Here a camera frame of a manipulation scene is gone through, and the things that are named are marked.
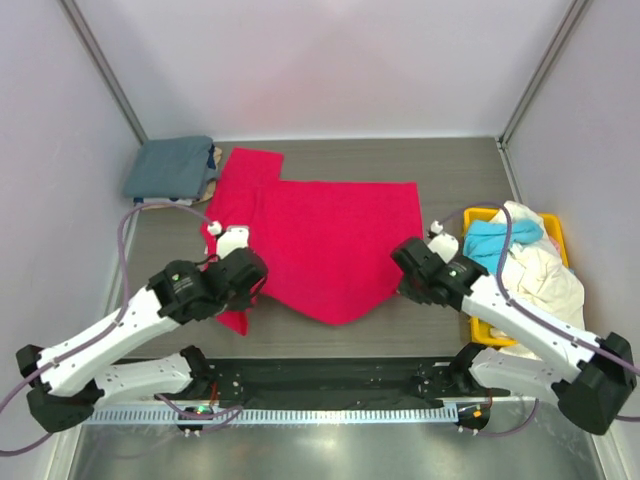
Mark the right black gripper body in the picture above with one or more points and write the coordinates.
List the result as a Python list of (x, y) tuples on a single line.
[(407, 288)]

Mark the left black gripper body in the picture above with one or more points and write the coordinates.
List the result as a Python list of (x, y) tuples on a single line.
[(245, 298)]

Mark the red t shirt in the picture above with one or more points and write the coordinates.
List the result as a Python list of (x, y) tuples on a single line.
[(327, 245)]

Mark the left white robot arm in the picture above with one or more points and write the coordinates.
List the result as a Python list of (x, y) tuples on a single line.
[(172, 298)]

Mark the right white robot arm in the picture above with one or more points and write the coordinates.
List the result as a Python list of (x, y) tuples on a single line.
[(566, 349)]

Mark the light blue t shirt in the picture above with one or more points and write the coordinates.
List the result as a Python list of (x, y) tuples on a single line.
[(484, 241)]

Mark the yellow plastic bin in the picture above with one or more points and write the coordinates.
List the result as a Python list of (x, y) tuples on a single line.
[(481, 332)]

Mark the cream white t shirt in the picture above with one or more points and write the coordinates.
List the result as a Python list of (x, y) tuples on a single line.
[(535, 271)]

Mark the folded blue-grey t shirt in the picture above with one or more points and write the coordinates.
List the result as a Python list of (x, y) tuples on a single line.
[(169, 168)]

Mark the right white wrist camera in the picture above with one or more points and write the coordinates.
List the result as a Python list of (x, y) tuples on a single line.
[(442, 243)]

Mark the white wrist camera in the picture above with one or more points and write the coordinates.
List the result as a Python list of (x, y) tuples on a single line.
[(442, 243), (226, 239)]

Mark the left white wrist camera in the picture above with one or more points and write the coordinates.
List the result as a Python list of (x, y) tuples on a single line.
[(226, 239)]

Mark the aluminium rail frame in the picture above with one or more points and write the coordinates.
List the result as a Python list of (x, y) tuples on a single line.
[(173, 375)]

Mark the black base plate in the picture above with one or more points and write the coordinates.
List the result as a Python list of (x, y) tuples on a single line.
[(339, 383)]

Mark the slotted white cable duct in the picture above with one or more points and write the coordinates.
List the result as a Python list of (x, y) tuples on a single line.
[(155, 414)]

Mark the left aluminium frame post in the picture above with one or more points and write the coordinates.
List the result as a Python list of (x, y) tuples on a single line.
[(97, 56)]

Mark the aluminium frame post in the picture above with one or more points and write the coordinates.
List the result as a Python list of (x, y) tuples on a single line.
[(97, 56), (570, 21)]

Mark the right aluminium frame post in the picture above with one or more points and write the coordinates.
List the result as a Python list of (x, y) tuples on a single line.
[(570, 21)]

